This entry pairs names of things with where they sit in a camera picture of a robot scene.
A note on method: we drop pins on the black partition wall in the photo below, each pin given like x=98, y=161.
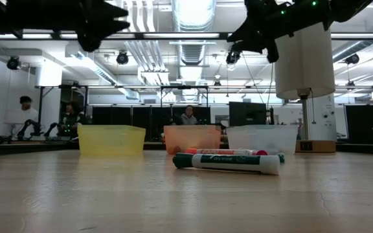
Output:
x=118, y=115
x=364, y=123

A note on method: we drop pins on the yellow translucent plastic bin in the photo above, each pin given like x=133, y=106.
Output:
x=108, y=139

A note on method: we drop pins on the person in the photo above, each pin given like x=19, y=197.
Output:
x=73, y=118
x=189, y=120
x=19, y=113

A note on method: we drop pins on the black computer monitor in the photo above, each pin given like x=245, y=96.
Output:
x=248, y=113

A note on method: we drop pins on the orange translucent plastic bin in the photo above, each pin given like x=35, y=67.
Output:
x=193, y=137

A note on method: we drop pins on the black metal rack frame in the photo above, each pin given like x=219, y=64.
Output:
x=108, y=86

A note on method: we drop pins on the silver ceiling duct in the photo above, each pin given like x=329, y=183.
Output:
x=193, y=19

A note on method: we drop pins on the white round pillar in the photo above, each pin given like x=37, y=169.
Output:
x=327, y=110

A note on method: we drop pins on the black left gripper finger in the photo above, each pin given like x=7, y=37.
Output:
x=113, y=12
x=115, y=27

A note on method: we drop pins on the white shade table lamp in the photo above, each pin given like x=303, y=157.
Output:
x=306, y=71

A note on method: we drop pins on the green Expo dry-erase marker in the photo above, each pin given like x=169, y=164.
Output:
x=232, y=163
x=281, y=158

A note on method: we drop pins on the black equipment rack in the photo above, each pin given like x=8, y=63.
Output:
x=66, y=95

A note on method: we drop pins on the clear plastic bin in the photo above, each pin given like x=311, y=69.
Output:
x=264, y=137

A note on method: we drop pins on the red Expo dry-erase marker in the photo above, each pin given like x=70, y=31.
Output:
x=222, y=151

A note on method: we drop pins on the black ceiling spotlight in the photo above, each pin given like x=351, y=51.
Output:
x=122, y=59
x=13, y=63
x=353, y=59
x=232, y=59

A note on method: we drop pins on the distant black robot arms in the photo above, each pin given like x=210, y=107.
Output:
x=31, y=123

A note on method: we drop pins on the overhead LED light bar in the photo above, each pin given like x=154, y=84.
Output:
x=180, y=35

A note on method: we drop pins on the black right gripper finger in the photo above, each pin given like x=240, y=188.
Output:
x=251, y=32
x=253, y=48

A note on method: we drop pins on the white ceiling duct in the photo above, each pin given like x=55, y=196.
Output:
x=89, y=64

